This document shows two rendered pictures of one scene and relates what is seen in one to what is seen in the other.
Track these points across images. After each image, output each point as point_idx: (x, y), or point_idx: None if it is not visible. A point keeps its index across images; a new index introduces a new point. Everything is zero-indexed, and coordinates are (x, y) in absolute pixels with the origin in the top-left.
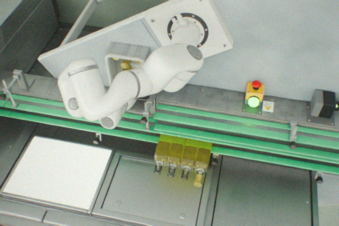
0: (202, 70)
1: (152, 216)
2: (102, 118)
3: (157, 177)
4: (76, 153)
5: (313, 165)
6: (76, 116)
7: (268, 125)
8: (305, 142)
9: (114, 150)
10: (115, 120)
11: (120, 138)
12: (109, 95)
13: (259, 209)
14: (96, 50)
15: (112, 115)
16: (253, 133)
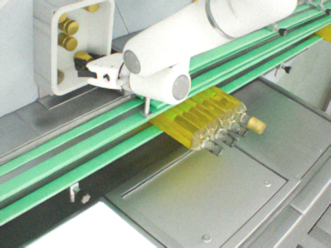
0: (150, 0)
1: (251, 212)
2: (174, 84)
3: (192, 179)
4: (65, 244)
5: (275, 61)
6: (293, 10)
7: None
8: (280, 28)
9: (104, 197)
10: (189, 76)
11: (78, 187)
12: None
13: (281, 130)
14: (4, 35)
15: (187, 66)
16: (251, 41)
